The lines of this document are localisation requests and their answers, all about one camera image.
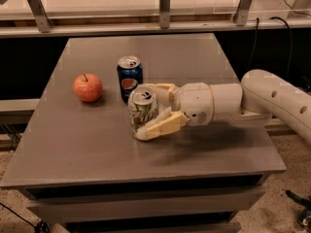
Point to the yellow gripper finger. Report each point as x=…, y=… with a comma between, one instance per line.
x=167, y=122
x=165, y=93

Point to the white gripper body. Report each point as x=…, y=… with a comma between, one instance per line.
x=195, y=103

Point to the silver green 7up can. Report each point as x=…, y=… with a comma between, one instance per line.
x=142, y=106

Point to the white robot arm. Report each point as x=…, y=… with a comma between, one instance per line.
x=251, y=103

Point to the blue pepsi can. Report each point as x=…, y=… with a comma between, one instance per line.
x=130, y=73

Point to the red apple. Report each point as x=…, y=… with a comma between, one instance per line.
x=88, y=87

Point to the grey table drawer unit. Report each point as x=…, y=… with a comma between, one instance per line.
x=79, y=165

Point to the metal frame rail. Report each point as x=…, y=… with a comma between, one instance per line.
x=80, y=18

